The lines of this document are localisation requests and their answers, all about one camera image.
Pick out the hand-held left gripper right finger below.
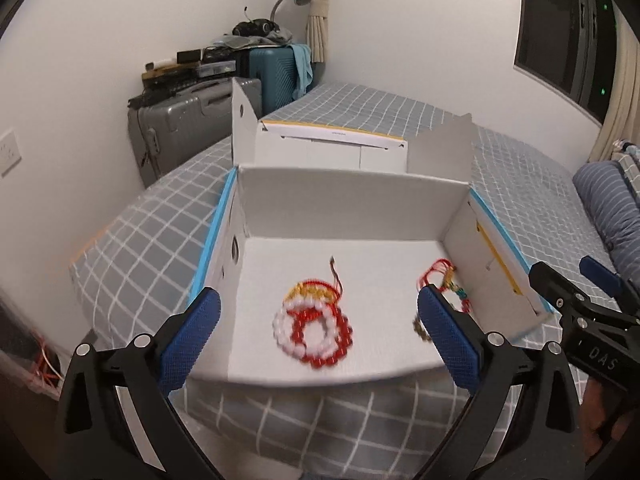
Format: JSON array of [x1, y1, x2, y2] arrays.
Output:
[[416, 284, 587, 480]]

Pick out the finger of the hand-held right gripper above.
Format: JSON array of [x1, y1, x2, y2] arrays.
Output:
[[579, 255, 640, 317], [528, 261, 640, 392]]

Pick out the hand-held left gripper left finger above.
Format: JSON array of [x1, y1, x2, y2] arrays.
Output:
[[52, 287, 222, 480]]

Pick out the wooden bead bracelet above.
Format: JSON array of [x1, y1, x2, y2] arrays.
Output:
[[411, 287, 473, 343]]

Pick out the pink bead bracelet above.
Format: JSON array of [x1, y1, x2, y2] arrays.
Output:
[[271, 294, 346, 362]]

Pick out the red bead bracelet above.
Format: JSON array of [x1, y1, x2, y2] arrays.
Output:
[[285, 304, 357, 370]]

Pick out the red charm cord bracelet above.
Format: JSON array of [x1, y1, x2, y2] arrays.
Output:
[[327, 255, 348, 308]]

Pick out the white cardboard box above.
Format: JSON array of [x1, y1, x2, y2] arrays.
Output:
[[192, 77, 557, 392]]

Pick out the person's right hand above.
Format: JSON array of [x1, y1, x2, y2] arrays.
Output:
[[584, 379, 621, 461]]

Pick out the blue striped pillow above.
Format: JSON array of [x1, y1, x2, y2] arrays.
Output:
[[571, 160, 640, 283]]

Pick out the grey checked folded quilt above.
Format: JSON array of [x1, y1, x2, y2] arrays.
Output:
[[612, 139, 640, 162]]

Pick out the grey checked bed sheet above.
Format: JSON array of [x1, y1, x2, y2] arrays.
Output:
[[67, 81, 621, 480]]

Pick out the beige curtain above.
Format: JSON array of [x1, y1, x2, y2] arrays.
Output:
[[306, 0, 334, 64], [586, 25, 640, 163]]

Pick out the grey suitcase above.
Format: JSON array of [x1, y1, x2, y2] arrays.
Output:
[[126, 77, 264, 189]]

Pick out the dark window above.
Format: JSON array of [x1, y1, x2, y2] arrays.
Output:
[[513, 0, 628, 125]]

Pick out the stack of flat boxes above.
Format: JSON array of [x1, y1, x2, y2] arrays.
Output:
[[141, 48, 237, 93]]

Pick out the teal suitcase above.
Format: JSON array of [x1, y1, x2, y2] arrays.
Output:
[[234, 45, 317, 117]]

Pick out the teal cloth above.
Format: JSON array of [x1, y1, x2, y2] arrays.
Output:
[[289, 43, 316, 100]]

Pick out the grey crumpled cloth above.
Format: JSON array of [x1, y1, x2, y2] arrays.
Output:
[[211, 30, 294, 53]]

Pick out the orange cable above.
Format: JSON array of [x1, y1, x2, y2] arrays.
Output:
[[29, 332, 68, 388]]

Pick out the white wall socket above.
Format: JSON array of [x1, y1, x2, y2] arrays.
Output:
[[0, 130, 23, 178]]

